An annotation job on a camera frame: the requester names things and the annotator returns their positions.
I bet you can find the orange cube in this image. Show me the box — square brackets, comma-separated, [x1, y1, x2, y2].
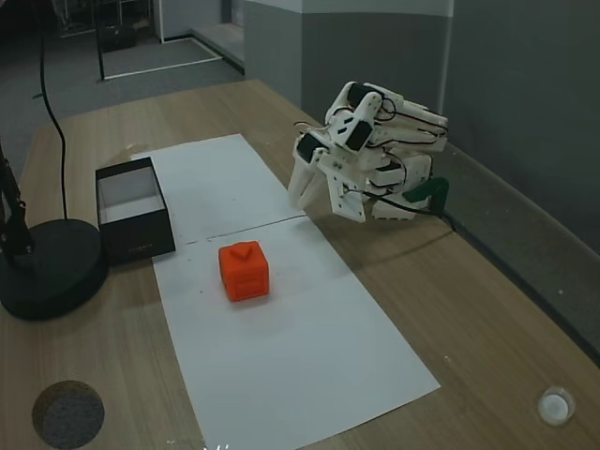
[217, 239, 273, 303]

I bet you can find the dark brown open box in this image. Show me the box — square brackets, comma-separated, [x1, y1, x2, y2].
[95, 156, 177, 265]

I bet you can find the black background box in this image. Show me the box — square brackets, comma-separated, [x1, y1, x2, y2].
[99, 22, 138, 53]

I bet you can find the white paper sheet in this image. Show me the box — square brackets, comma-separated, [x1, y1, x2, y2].
[152, 216, 443, 450]
[128, 133, 308, 246]

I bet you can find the green table clamp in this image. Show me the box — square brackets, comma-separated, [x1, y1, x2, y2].
[404, 176, 451, 215]

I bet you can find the black round lamp base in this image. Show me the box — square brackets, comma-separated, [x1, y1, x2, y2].
[0, 218, 110, 323]

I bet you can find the white round cap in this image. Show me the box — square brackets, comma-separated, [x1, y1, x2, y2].
[536, 384, 576, 427]

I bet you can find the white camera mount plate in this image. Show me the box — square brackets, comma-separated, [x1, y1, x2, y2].
[322, 154, 372, 224]

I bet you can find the black camera cable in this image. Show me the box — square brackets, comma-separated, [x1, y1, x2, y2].
[342, 187, 468, 233]

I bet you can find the black metal stand post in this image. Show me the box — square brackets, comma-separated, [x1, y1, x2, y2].
[93, 0, 107, 83]

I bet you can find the black lamp cable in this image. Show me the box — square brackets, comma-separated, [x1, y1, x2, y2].
[34, 0, 69, 221]

